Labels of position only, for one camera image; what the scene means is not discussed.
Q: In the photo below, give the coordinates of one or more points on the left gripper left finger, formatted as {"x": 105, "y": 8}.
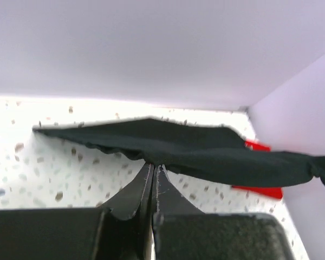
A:
{"x": 126, "y": 227}

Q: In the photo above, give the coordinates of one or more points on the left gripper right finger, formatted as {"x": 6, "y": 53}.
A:
{"x": 167, "y": 199}

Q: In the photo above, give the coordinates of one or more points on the black t-shirt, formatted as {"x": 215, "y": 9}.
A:
{"x": 216, "y": 154}

